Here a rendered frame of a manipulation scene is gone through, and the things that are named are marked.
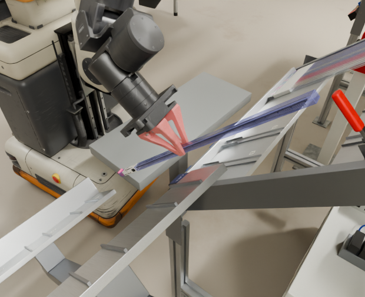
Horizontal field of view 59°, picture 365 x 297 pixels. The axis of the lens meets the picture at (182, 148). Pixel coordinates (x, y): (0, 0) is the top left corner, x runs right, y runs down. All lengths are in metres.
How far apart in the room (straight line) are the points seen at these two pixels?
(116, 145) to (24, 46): 0.47
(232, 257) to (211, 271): 0.11
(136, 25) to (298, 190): 0.34
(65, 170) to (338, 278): 1.11
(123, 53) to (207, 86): 0.88
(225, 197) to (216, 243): 0.89
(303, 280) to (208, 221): 0.84
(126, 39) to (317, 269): 0.65
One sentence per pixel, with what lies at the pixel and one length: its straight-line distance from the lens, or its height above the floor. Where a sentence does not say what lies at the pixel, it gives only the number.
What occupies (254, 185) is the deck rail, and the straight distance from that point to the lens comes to 0.59.
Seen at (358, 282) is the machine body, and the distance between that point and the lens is 0.87.
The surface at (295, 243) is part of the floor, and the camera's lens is 1.61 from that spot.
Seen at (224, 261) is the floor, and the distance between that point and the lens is 1.50.
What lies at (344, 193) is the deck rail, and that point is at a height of 0.97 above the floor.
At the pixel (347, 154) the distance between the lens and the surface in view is 0.55.
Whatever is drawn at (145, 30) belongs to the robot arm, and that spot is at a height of 1.14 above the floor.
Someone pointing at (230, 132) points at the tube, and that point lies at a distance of 0.45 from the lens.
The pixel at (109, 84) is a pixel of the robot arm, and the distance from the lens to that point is 0.51.
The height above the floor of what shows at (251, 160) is 0.84.
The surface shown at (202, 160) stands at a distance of 0.83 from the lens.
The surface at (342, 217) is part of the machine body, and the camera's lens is 0.95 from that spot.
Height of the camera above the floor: 1.34
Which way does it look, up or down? 45 degrees down
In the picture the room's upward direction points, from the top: straight up
